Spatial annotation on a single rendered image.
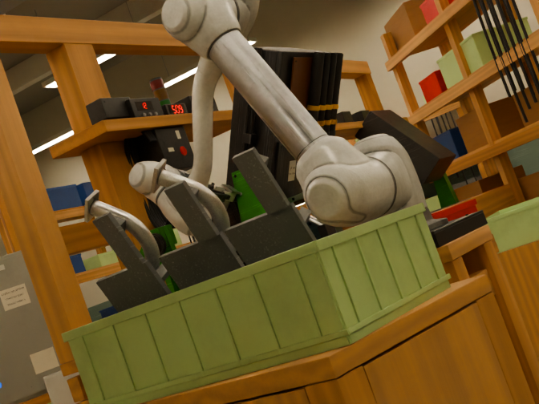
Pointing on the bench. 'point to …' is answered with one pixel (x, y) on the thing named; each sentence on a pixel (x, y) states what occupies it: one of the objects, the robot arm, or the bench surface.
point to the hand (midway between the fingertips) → (224, 193)
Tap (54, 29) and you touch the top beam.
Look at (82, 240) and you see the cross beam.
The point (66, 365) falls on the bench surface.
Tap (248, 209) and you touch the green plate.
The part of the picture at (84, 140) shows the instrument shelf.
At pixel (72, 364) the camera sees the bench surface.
